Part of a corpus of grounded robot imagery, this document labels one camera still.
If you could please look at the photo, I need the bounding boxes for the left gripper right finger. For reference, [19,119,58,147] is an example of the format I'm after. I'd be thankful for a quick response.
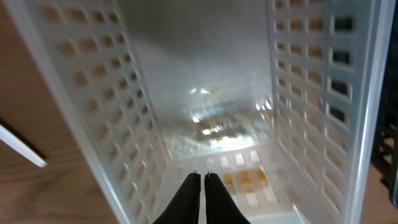
[204,172,250,224]

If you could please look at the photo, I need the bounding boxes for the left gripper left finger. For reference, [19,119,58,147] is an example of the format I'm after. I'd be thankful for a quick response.
[154,172,201,224]

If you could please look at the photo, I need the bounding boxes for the white plastic spoon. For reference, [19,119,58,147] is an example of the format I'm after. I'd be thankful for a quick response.
[1,125,47,167]

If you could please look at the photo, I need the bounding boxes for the clear white plastic basket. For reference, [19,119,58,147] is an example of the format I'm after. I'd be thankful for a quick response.
[5,0,396,223]

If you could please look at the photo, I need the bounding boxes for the black plastic basket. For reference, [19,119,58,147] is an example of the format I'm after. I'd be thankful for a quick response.
[371,25,397,207]

